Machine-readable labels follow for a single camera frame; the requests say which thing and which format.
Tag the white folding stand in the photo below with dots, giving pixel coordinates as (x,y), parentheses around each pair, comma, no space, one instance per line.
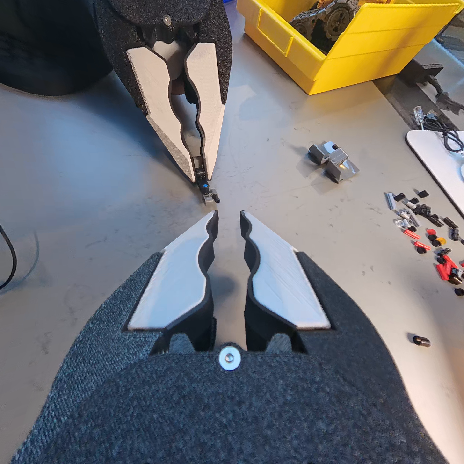
(435,159)

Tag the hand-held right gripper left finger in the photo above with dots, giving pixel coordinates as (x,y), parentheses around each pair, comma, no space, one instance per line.
(174,286)

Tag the black power adapter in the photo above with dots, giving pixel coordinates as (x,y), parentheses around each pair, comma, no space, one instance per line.
(422,74)

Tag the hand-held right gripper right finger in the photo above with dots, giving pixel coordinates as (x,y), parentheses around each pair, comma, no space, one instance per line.
(290,290)

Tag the black toy bush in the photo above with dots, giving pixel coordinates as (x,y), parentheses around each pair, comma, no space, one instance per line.
(421,340)

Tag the black toy tracks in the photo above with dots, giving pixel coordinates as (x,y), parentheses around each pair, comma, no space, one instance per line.
(319,25)

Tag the yellow plastic bin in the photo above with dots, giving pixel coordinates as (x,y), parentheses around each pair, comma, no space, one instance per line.
(362,65)

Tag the silver toy scoop part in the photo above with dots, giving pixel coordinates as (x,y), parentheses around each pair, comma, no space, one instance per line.
(335,163)

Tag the person's left forearm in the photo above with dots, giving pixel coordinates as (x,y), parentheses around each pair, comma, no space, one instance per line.
(47,47)

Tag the pile of small toy parts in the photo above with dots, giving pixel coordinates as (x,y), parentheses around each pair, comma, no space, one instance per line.
(424,224)

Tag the grey desk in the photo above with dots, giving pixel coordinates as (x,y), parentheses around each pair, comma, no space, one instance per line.
(308,235)

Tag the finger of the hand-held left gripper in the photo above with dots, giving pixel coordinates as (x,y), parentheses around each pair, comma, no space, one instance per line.
(210,90)
(156,94)

